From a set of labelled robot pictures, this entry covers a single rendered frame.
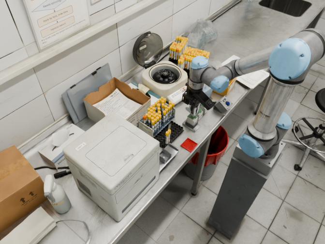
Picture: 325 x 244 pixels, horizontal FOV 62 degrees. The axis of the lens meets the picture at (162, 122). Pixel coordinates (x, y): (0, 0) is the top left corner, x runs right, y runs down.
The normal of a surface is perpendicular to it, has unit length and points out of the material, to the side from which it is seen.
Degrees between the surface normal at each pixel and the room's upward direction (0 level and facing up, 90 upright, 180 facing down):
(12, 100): 90
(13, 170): 3
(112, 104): 1
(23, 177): 2
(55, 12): 92
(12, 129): 90
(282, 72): 81
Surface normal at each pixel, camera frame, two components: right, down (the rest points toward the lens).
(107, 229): 0.03, -0.66
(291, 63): -0.73, 0.36
